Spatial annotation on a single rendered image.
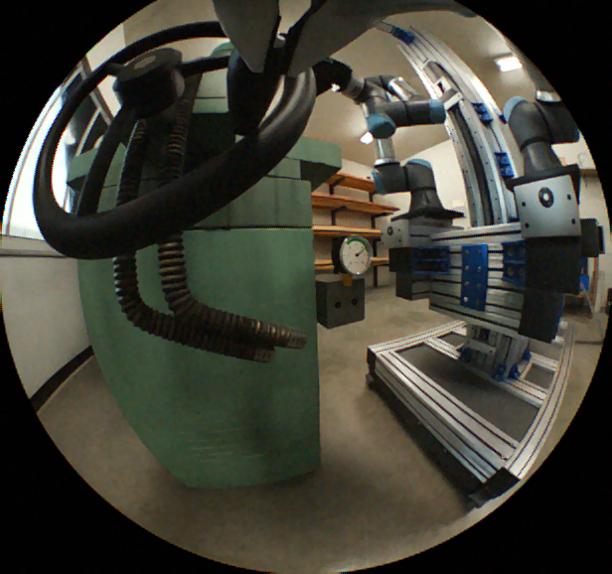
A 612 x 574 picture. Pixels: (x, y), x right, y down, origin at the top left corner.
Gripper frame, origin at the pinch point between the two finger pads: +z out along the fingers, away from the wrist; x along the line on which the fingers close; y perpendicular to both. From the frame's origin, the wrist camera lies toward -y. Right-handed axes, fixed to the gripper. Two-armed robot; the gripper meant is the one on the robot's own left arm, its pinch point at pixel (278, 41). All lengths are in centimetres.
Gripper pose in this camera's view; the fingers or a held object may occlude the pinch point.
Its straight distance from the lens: 7.8
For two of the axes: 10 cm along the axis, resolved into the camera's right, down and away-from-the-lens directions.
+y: 2.9, 8.7, -4.0
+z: -2.7, 4.8, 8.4
